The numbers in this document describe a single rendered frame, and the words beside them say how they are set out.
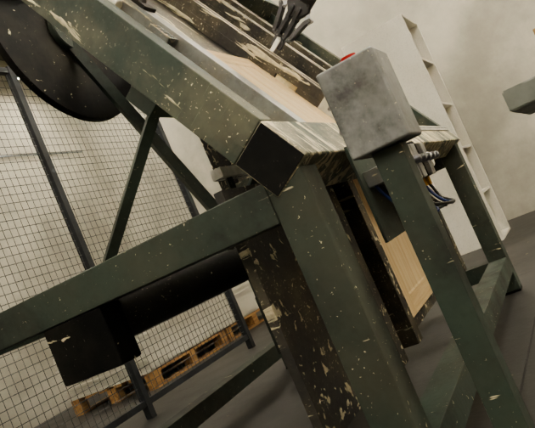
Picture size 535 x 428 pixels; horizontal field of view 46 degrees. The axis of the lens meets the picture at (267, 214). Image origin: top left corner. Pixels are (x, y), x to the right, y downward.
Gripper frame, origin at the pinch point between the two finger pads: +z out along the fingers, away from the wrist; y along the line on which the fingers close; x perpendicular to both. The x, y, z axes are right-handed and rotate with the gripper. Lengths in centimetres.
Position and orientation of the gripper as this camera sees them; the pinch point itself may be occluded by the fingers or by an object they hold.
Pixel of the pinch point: (275, 47)
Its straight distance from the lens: 210.5
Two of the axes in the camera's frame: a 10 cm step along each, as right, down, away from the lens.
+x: -4.2, 1.3, -9.0
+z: -5.0, 7.9, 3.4
